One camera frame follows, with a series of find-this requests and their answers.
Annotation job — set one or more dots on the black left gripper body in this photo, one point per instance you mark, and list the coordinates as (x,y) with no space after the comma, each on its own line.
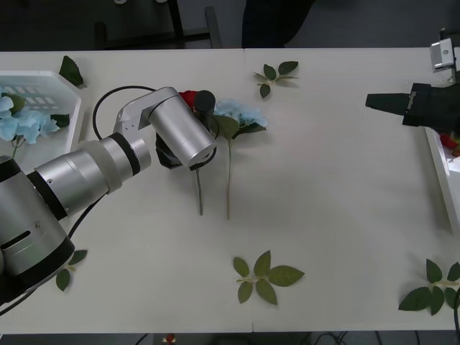
(166,155)

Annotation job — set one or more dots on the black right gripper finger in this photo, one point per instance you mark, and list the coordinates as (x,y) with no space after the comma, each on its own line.
(390,107)
(388,98)

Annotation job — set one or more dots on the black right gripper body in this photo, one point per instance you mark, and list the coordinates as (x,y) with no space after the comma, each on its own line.
(431,106)

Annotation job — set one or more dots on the red rose with green stem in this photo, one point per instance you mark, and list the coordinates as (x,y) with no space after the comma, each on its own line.
(186,97)
(449,142)

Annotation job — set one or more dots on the pale blue flower with stem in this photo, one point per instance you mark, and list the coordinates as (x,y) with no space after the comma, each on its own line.
(6,104)
(244,113)
(34,125)

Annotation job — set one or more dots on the silver and black left arm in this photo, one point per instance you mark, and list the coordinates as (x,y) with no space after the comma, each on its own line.
(90,172)

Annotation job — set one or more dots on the shallow white plain box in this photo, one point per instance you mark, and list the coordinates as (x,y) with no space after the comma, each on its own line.
(440,172)

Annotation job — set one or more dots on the small green leaf twig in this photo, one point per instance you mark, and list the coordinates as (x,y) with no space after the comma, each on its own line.
(275,73)

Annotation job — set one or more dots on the single loose green leaf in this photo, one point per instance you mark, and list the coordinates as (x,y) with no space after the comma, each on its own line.
(71,71)

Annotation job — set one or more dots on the shallow white slotted box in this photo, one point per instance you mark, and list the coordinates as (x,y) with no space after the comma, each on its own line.
(46,86)

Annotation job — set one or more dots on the person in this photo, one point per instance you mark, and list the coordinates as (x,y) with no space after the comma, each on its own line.
(267,21)

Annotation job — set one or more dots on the five-leaf green twig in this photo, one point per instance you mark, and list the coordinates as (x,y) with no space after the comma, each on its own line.
(267,276)

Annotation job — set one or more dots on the two-leaf green twig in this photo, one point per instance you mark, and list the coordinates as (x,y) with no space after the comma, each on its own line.
(64,279)

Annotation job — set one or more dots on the large dark green leaf twig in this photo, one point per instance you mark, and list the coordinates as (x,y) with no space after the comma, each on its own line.
(431,294)

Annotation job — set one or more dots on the right arm with camera box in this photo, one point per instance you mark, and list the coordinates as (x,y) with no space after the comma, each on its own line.
(442,54)

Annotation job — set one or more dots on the black metal frame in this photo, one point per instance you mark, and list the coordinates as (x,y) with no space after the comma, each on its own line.
(176,21)

